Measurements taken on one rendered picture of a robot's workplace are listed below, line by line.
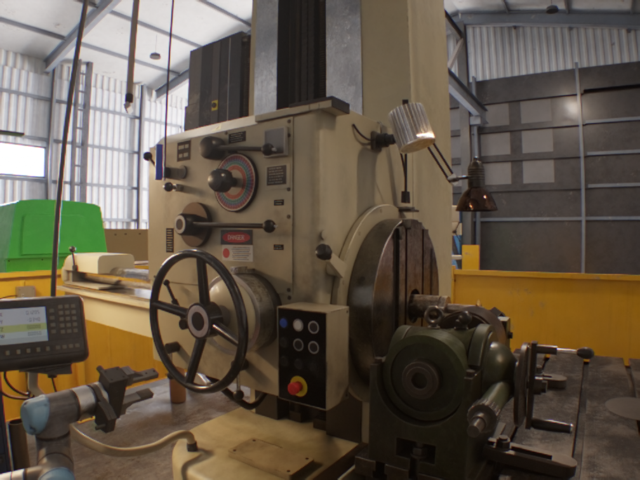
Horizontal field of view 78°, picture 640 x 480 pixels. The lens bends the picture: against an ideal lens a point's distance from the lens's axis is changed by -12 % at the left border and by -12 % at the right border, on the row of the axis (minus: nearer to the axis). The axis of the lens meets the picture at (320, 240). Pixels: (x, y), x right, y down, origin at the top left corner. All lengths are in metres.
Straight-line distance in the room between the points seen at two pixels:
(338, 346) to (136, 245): 8.82
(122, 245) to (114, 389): 8.54
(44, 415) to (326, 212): 0.82
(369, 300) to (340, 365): 0.21
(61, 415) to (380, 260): 0.87
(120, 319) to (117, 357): 1.66
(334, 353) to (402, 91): 1.14
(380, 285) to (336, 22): 1.29
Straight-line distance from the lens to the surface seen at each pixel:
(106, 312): 2.60
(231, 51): 2.53
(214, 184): 1.28
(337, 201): 1.24
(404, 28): 1.94
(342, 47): 2.05
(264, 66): 2.30
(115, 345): 4.08
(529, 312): 3.45
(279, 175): 1.24
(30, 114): 15.26
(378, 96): 1.89
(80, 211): 5.28
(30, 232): 5.00
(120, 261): 2.67
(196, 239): 1.45
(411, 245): 1.41
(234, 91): 2.42
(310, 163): 1.19
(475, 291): 3.50
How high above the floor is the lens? 1.51
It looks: 1 degrees down
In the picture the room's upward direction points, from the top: straight up
